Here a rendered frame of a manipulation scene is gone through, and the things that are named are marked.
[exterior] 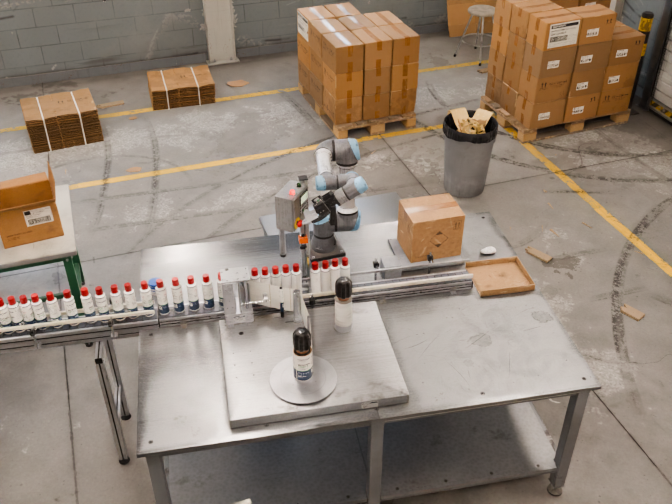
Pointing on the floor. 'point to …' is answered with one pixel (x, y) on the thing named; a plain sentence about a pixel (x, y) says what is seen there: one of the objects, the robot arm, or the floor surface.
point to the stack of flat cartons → (61, 120)
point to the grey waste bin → (466, 167)
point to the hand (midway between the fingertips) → (305, 223)
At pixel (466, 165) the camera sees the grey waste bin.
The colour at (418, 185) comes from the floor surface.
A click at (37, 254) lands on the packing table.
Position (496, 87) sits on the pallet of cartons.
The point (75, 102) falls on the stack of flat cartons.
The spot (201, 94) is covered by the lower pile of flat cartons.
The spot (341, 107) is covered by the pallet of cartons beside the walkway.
